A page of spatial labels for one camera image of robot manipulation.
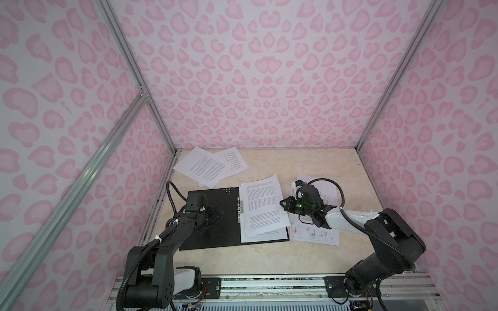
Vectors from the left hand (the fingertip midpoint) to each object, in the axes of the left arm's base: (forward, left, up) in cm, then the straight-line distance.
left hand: (217, 213), depth 90 cm
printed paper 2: (+39, -5, -4) cm, 39 cm away
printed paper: (+32, +13, -4) cm, 35 cm away
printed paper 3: (+1, -21, -2) cm, 21 cm away
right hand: (+3, -29, +4) cm, 30 cm away
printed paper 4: (+4, -48, +11) cm, 50 cm away
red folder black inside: (-6, -4, -6) cm, 9 cm away
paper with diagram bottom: (-9, -43, -4) cm, 44 cm away
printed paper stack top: (-7, -16, -3) cm, 18 cm away
